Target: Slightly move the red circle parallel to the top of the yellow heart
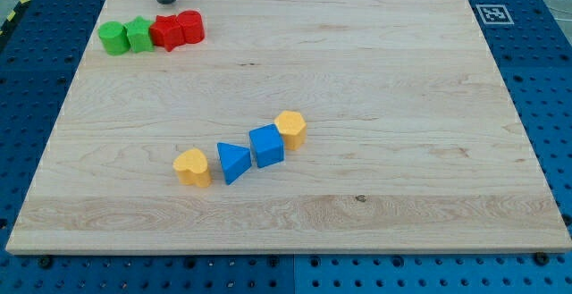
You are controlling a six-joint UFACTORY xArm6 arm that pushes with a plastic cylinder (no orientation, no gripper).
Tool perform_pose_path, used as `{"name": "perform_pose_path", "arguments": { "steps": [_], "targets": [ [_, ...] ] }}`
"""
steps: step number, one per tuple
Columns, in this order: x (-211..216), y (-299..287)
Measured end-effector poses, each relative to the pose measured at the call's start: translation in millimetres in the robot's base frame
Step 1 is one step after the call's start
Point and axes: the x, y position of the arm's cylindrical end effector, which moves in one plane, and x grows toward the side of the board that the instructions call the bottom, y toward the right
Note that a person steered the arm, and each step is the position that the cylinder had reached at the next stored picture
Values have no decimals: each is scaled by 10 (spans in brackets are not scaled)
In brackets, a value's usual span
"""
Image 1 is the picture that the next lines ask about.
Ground green cylinder block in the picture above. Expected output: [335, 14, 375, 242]
[97, 21, 130, 55]

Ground yellow heart block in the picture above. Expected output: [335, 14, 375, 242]
[172, 148, 212, 188]

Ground green star block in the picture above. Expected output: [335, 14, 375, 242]
[124, 16, 154, 53]

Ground light wooden board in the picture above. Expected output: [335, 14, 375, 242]
[6, 0, 571, 256]

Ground blue triangle block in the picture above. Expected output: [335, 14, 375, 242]
[217, 142, 252, 185]

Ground red cylinder block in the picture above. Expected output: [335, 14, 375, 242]
[176, 10, 205, 44]

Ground red star block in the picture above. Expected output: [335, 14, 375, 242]
[149, 15, 186, 52]

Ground white fiducial marker tag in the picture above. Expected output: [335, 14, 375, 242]
[475, 4, 514, 25]

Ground blue cube block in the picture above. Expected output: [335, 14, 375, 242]
[248, 124, 284, 168]

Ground yellow hexagon block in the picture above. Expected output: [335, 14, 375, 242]
[274, 111, 307, 150]

